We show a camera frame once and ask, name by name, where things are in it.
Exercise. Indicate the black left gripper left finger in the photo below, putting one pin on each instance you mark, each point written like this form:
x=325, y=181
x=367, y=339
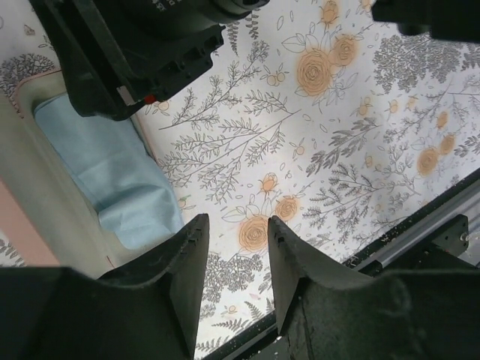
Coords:
x=148, y=308

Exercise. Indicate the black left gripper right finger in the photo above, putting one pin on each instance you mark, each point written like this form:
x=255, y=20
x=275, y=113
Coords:
x=426, y=307

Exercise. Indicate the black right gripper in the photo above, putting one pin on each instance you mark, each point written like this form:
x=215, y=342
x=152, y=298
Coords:
x=117, y=56

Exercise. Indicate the light blue cleaning cloth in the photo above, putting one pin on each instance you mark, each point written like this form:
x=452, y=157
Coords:
x=109, y=163

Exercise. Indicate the pink glasses case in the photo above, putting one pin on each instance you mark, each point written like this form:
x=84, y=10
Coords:
x=44, y=215

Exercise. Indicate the floral tablecloth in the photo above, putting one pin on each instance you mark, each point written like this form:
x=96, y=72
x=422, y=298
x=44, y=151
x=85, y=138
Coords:
x=313, y=112

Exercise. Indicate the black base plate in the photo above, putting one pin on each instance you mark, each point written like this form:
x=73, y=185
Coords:
x=446, y=223

